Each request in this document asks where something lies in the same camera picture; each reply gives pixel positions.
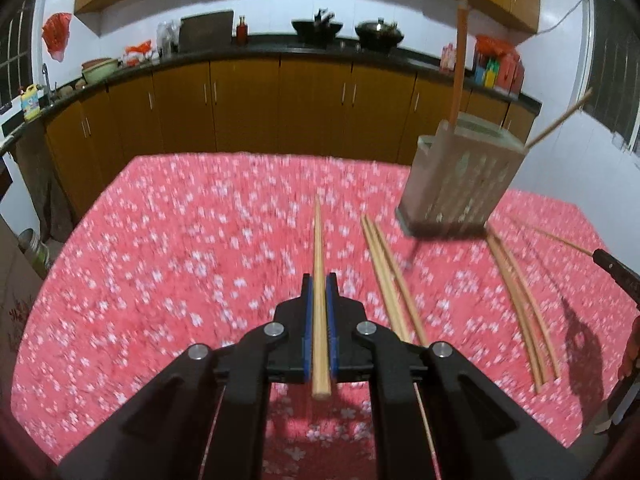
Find red floral tablecloth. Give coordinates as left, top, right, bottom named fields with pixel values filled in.
left=10, top=152, right=640, bottom=480

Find colourful bottles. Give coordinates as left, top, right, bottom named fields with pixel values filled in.
left=475, top=57, right=502, bottom=88

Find orange and white plastic bag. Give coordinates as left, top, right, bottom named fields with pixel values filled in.
left=123, top=40, right=152, bottom=66

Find wooden chopsticks pair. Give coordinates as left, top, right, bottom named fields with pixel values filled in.
left=486, top=234, right=546, bottom=395

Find person's right hand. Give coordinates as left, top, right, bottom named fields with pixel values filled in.
left=617, top=312, right=640, bottom=382

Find thin wall cable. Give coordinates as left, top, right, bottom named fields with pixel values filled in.
left=540, top=0, right=586, bottom=36

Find yellow detergent bottle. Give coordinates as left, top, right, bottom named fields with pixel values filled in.
left=20, top=84, right=42, bottom=121

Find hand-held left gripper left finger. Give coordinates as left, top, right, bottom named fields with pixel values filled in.
left=55, top=272, right=313, bottom=480

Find green basin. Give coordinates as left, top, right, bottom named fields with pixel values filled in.
left=81, top=57, right=121, bottom=85

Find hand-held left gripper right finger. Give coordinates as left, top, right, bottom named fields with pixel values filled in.
left=326, top=273, right=596, bottom=480

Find black wok with handle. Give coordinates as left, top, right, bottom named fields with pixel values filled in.
left=291, top=8, right=345, bottom=43

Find barred window beside sink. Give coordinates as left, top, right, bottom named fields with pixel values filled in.
left=0, top=0, right=38, bottom=111

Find clear plastic bag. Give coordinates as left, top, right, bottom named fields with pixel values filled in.
left=156, top=20, right=180, bottom=57

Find reddish-brown chopstick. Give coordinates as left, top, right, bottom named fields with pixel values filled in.
left=449, top=0, right=471, bottom=128

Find beige cardboard box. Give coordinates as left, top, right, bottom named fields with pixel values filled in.
left=0, top=212, right=48, bottom=376

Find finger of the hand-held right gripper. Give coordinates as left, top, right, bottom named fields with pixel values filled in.
left=591, top=248, right=640, bottom=307

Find wooden lower kitchen cabinets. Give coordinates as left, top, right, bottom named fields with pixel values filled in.
left=42, top=57, right=538, bottom=221

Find barred window with white frame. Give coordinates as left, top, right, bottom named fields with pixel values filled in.
left=582, top=0, right=640, bottom=153

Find brown hanging towel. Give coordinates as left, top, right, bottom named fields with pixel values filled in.
left=12, top=120, right=73, bottom=241

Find dark wooden cutting board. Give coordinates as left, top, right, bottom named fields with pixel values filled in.
left=178, top=11, right=235, bottom=52

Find black kitchen countertop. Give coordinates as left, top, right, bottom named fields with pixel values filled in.
left=0, top=34, right=543, bottom=158

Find hanging red plastic bag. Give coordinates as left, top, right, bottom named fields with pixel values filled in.
left=41, top=12, right=73, bottom=61

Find black wok with lid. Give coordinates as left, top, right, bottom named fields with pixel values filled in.
left=355, top=17, right=405, bottom=51

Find grey slotted utensil holder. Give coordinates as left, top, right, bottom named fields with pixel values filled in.
left=395, top=114, right=531, bottom=238

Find metal pot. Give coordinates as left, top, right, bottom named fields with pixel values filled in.
left=17, top=229, right=50, bottom=273

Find thin wooden chopstick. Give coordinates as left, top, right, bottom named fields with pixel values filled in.
left=532, top=227, right=596, bottom=257

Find wooden chopstick pair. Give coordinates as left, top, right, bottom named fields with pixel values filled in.
left=492, top=232, right=562, bottom=383
left=361, top=216, right=411, bottom=343

